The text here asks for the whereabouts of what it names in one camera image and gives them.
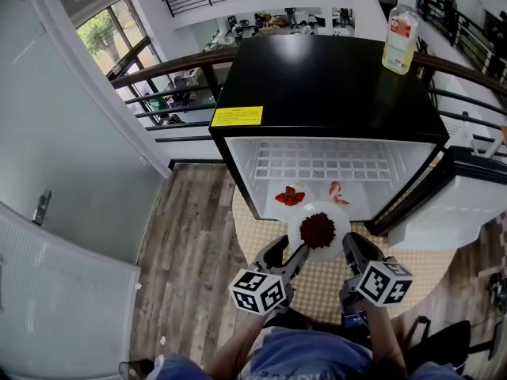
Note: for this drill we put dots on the red strawberries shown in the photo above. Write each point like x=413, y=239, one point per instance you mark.
x=290, y=196

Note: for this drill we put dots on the pink shrimp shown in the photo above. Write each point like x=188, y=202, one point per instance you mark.
x=340, y=201
x=334, y=187

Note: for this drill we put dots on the black mini fridge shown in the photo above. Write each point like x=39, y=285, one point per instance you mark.
x=317, y=77

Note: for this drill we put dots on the dark wooden handrail railing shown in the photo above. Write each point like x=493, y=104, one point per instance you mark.
x=178, y=62

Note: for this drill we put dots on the wooden table white legs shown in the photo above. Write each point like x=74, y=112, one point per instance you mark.
x=495, y=145

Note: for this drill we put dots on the person's right forearm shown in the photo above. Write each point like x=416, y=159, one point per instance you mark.
x=386, y=339

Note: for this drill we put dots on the black device blue screen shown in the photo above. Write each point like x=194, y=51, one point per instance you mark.
x=354, y=321

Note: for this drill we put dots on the person's left forearm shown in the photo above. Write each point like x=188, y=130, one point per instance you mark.
x=233, y=343

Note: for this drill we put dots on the white perforated plastic chair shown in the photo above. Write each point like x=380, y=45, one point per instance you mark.
x=455, y=131

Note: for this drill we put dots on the person's blue shirt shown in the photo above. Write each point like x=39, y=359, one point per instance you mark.
x=309, y=354

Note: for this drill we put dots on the black doorstop cup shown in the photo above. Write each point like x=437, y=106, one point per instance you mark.
x=134, y=370

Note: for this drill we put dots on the black office chair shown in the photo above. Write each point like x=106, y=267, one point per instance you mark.
x=447, y=346

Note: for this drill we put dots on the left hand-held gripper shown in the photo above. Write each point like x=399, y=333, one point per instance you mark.
x=257, y=291

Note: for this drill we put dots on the clear bottle yellow liquid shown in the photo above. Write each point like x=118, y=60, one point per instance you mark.
x=400, y=42

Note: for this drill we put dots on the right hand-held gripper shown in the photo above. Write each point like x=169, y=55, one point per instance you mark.
x=384, y=283

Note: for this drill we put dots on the window with black frame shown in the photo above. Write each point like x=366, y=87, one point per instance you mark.
x=103, y=38

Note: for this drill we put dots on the person's black trousers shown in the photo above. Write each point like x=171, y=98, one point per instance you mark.
x=297, y=319

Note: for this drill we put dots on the black metal walkway railing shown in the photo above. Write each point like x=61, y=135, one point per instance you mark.
x=467, y=34

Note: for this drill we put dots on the white round plate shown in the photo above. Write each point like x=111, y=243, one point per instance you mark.
x=340, y=228
x=277, y=212
x=356, y=194

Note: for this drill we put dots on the frosted glass door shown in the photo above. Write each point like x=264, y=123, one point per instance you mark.
x=71, y=133

